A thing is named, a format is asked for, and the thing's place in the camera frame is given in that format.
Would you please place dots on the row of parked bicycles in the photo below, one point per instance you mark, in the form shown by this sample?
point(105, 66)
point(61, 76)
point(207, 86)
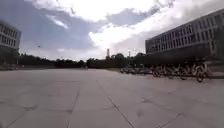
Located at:
point(176, 71)

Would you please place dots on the grey paved plaza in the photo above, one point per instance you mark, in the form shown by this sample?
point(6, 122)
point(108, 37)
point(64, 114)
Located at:
point(100, 96)

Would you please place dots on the row of dark trees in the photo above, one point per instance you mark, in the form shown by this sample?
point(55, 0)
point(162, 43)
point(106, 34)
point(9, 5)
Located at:
point(66, 62)

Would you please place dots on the long grey office building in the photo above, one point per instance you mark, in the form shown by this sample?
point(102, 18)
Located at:
point(186, 38)

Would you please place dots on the distant tower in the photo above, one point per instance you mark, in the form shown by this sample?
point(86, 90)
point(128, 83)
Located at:
point(108, 53)

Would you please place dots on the pale office building with fins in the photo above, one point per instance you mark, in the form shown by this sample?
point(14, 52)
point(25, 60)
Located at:
point(8, 38)

